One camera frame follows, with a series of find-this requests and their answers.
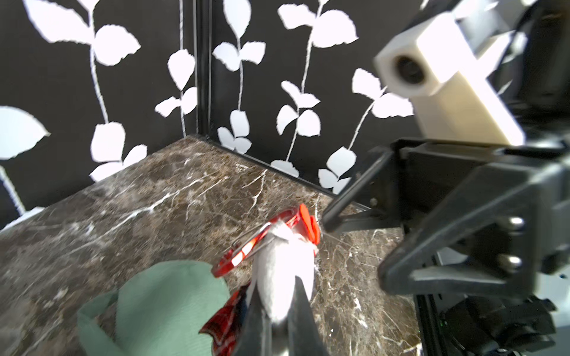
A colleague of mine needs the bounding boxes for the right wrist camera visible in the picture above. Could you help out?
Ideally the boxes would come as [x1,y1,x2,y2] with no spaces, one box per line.
[374,12,525,146]

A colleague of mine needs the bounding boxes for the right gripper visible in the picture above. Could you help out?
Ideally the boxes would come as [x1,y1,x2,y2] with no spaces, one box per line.
[378,139,569,298]

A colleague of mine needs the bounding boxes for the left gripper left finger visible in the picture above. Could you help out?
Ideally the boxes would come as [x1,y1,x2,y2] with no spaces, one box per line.
[232,286,273,356]

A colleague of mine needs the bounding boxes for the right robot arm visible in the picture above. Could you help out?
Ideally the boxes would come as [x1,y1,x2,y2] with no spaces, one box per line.
[323,1,569,355]

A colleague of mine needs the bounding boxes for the green corduroy bag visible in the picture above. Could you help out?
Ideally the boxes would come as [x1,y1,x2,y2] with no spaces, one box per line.
[77,260,229,355]

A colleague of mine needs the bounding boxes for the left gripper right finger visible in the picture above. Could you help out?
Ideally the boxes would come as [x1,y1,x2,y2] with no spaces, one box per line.
[287,277,329,356]

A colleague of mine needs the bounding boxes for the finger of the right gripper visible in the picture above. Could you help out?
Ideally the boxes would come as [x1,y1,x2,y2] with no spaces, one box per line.
[322,146,400,233]

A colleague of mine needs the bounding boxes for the white red plush charm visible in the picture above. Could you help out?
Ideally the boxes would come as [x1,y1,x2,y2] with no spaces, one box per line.
[200,204,321,355]

